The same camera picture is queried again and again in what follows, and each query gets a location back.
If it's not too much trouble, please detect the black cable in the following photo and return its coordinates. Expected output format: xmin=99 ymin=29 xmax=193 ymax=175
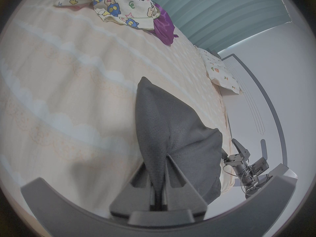
xmin=223 ymin=165 xmax=238 ymax=180

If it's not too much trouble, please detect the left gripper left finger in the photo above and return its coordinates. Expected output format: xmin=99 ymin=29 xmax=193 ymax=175
xmin=109 ymin=161 xmax=152 ymax=218

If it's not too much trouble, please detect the white printed pillow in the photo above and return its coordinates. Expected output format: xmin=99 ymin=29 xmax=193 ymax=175
xmin=196 ymin=47 xmax=241 ymax=95

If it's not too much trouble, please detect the purple garment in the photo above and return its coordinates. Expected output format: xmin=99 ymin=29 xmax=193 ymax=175
xmin=152 ymin=1 xmax=179 ymax=46

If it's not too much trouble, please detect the bed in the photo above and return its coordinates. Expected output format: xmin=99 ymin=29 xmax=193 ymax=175
xmin=0 ymin=0 xmax=289 ymax=222

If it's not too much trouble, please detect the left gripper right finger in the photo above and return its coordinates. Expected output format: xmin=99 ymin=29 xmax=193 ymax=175
xmin=165 ymin=155 xmax=207 ymax=218

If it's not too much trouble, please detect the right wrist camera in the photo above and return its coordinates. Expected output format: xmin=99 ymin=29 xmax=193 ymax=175
xmin=251 ymin=157 xmax=270 ymax=175

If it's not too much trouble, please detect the white printed pyjama garment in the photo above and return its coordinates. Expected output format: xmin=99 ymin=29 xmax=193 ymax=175
xmin=53 ymin=0 xmax=158 ymax=30

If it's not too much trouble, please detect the blue-green curtain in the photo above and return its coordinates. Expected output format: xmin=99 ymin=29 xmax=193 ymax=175
xmin=134 ymin=0 xmax=292 ymax=52

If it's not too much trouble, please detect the black T-shirt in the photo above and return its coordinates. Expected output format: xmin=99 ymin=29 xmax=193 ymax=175
xmin=135 ymin=76 xmax=223 ymax=205

